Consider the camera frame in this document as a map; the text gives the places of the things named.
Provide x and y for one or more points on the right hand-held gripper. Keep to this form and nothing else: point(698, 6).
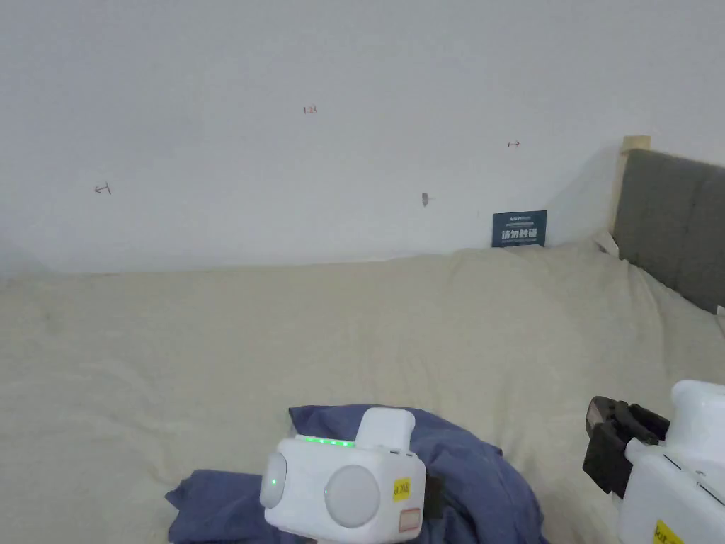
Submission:
point(679, 470)

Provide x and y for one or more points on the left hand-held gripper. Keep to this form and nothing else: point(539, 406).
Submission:
point(317, 487)

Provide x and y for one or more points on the dark blue shirt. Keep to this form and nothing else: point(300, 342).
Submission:
point(481, 481)

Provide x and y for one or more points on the bed with beige sheet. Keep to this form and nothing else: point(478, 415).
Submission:
point(238, 351)

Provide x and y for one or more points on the dark blue sign card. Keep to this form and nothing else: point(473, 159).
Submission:
point(519, 229)

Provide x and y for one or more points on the grey padded headboard, wooden frame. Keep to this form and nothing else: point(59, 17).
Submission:
point(674, 226)

